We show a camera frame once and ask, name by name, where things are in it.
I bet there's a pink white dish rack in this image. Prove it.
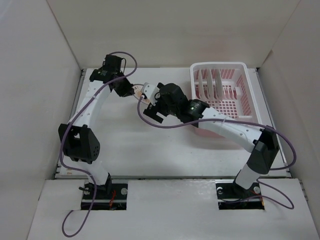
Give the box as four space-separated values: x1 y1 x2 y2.
189 62 262 124

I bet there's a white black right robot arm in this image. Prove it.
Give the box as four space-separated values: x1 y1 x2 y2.
141 83 279 197

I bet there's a white plate grey flower pattern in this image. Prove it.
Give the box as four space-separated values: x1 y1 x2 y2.
198 69 205 101

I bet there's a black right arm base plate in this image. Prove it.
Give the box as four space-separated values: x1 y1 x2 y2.
216 182 265 210

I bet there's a white plate green red rim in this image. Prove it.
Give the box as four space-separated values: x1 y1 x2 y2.
206 68 214 101

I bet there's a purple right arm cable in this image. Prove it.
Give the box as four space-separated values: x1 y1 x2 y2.
137 96 298 210

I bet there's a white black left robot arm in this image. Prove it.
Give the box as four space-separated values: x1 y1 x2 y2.
58 51 135 199

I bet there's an orange sunburst plate front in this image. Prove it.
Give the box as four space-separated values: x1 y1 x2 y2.
214 69 223 100

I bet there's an orange sunburst plate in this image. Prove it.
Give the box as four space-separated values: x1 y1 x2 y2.
214 69 223 100
133 83 150 105

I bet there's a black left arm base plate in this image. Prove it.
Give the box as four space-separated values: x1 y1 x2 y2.
79 182 128 211

